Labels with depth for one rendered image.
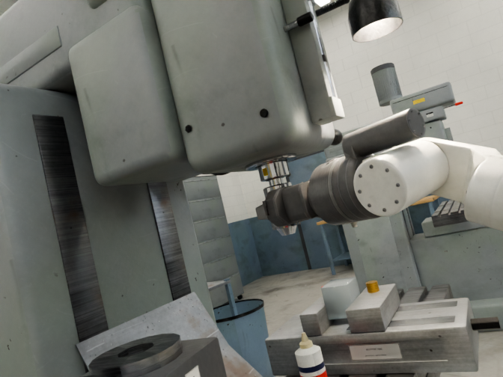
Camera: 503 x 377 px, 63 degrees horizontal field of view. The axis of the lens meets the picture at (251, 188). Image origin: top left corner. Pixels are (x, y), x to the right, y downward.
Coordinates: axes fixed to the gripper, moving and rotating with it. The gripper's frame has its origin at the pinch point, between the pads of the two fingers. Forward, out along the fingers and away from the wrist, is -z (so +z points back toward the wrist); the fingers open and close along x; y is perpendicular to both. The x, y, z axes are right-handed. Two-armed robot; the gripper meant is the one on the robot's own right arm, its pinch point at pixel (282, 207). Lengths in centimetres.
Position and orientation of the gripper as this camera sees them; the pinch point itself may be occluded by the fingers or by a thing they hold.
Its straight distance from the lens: 66.4
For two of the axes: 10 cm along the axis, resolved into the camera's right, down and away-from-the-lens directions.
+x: -7.8, 1.5, -6.0
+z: 5.7, -2.1, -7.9
